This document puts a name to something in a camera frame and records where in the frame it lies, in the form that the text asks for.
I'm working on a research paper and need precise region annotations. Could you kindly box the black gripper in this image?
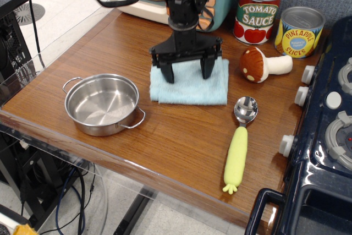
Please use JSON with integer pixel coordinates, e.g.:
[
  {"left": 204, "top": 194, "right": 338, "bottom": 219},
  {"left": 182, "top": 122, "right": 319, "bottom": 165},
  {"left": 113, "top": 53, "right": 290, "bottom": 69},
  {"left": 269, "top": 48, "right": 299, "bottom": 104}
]
[{"left": 149, "top": 29, "right": 222, "bottom": 84}]

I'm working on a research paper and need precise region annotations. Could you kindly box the light blue cloth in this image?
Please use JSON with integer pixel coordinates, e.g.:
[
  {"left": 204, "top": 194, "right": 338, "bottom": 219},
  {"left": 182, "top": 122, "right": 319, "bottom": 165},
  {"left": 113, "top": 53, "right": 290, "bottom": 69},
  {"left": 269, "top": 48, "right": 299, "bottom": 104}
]
[{"left": 150, "top": 57, "right": 229, "bottom": 106}]

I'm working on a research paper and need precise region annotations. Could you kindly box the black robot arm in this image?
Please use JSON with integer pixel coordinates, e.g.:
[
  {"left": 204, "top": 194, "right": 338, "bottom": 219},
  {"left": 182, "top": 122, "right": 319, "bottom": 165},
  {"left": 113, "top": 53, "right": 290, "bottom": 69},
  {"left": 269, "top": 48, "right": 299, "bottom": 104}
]
[{"left": 150, "top": 0, "right": 222, "bottom": 83}]

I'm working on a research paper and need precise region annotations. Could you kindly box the stainless steel pot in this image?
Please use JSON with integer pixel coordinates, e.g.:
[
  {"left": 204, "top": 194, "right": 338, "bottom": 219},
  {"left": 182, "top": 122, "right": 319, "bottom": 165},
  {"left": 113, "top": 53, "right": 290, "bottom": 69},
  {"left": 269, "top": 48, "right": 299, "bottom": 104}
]
[{"left": 62, "top": 74, "right": 146, "bottom": 136}]

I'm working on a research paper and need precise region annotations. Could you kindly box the plush brown mushroom toy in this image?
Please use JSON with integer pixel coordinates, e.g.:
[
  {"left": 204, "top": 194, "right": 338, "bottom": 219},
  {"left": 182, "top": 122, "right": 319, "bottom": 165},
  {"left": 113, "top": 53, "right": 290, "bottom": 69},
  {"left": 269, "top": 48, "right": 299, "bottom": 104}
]
[{"left": 239, "top": 47, "right": 293, "bottom": 83}]

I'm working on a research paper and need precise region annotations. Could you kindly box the tomato sauce can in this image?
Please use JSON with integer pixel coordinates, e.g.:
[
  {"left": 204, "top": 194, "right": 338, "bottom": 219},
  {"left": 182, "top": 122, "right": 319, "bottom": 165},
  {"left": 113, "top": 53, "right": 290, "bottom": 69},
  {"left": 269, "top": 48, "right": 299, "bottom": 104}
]
[{"left": 233, "top": 0, "right": 281, "bottom": 45}]

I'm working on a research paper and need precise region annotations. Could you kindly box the pineapple slices can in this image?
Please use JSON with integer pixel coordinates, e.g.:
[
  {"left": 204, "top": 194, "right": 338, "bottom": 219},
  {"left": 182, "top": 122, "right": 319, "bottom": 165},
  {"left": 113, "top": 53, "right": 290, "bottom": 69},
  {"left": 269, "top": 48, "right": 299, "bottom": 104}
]
[{"left": 274, "top": 6, "right": 326, "bottom": 58}]

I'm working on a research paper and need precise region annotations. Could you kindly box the black table leg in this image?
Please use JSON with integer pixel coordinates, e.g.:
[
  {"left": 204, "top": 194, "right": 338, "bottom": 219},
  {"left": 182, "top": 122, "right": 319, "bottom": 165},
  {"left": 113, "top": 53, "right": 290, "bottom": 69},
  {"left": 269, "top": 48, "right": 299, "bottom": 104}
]
[{"left": 113, "top": 195, "right": 150, "bottom": 235}]

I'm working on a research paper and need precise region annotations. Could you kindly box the black computer tower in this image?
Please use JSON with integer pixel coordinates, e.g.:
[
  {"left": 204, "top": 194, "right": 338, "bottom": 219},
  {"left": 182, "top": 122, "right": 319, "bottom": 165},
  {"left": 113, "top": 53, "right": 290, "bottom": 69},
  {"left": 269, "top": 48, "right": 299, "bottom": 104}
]
[{"left": 1, "top": 12, "right": 35, "bottom": 82}]

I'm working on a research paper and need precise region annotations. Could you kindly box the dark blue toy stove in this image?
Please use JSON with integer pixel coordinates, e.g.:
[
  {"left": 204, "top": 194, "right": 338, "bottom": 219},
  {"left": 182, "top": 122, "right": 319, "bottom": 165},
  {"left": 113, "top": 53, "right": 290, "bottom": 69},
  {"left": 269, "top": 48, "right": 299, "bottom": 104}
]
[{"left": 245, "top": 17, "right": 351, "bottom": 234}]

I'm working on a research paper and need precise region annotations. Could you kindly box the spoon with yellow foam handle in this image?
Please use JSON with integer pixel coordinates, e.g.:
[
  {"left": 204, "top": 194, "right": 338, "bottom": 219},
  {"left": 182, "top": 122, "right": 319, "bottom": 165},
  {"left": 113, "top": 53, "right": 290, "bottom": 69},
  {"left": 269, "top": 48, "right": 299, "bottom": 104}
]
[{"left": 223, "top": 96, "right": 259, "bottom": 195}]

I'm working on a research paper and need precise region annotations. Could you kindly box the blue cable under table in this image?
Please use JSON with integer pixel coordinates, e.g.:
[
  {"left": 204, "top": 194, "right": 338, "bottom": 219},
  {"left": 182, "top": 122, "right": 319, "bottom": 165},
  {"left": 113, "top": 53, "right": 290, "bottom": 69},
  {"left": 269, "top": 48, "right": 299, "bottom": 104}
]
[{"left": 54, "top": 167, "right": 86, "bottom": 235}]

